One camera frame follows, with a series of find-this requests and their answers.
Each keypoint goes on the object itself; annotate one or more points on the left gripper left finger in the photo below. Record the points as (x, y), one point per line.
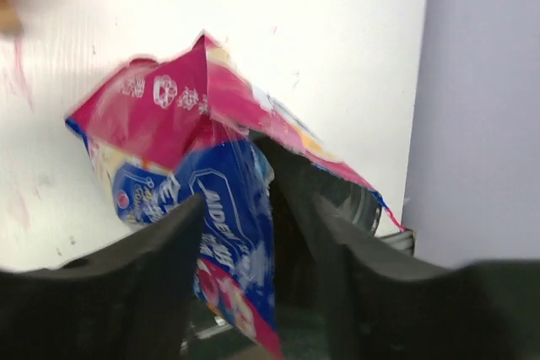
(129, 300)

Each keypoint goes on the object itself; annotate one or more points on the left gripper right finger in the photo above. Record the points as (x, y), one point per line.
(380, 303)

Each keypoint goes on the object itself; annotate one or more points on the pink pet food bag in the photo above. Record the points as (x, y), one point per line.
(159, 132)

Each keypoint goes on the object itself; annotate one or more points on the wooden bowl stand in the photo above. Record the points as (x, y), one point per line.
(10, 23)

